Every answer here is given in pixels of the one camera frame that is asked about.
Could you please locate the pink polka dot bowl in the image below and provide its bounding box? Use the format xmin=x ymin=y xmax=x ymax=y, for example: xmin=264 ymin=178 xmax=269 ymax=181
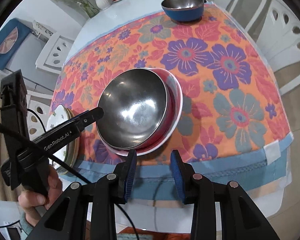
xmin=100 ymin=67 xmax=183 ymax=157

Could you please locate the orange cloth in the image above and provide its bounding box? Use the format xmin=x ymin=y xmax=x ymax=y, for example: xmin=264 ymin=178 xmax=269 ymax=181
xmin=116 ymin=226 xmax=199 ymax=240

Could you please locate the person's left hand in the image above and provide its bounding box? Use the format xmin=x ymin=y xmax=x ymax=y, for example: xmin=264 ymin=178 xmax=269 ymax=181
xmin=18 ymin=166 xmax=63 ymax=225

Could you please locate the glass vase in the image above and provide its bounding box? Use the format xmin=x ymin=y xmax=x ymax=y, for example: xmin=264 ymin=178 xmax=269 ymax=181
xmin=85 ymin=4 xmax=100 ymax=18

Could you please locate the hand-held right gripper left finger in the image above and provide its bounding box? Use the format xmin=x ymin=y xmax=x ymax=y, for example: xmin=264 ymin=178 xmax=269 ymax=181
xmin=32 ymin=149 xmax=138 ymax=240

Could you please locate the blue appliance cover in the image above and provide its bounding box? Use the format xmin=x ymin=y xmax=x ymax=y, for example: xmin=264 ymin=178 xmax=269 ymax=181
xmin=0 ymin=17 xmax=32 ymax=70

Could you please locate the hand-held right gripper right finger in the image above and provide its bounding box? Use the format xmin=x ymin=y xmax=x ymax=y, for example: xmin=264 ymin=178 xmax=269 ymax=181
xmin=170 ymin=149 xmax=275 ymax=240

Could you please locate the light blue under cloth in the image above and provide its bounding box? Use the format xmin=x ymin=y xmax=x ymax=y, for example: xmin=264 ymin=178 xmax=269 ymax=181
xmin=77 ymin=130 xmax=294 ymax=198

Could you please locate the stainless steel bowl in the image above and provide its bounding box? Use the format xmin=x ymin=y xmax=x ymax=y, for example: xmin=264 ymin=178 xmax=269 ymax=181
xmin=96 ymin=68 xmax=169 ymax=149

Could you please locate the white ribbed vase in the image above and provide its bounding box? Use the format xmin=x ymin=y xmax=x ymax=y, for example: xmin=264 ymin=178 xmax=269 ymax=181
xmin=95 ymin=0 xmax=112 ymax=11

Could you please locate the person's left forearm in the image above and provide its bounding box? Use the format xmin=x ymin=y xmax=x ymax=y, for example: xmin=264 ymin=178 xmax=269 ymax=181
xmin=19 ymin=212 xmax=44 ymax=240

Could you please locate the white carved rack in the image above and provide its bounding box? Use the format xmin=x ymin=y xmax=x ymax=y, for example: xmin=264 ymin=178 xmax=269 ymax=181
xmin=32 ymin=20 xmax=53 ymax=37

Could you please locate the blue steel bowl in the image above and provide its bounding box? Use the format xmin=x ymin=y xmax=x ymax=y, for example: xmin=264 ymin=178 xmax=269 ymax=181
xmin=161 ymin=0 xmax=205 ymax=22

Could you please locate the blue patterned orange rim plate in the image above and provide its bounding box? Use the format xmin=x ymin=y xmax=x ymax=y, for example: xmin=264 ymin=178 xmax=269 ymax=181
xmin=52 ymin=109 xmax=80 ymax=176

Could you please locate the orange floral tablecloth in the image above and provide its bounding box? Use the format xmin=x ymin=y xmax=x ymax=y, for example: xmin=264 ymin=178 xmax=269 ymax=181
xmin=50 ymin=6 xmax=290 ymax=167

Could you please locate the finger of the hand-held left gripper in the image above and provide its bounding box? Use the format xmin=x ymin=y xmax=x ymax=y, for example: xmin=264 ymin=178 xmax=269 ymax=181
xmin=65 ymin=107 xmax=105 ymax=132

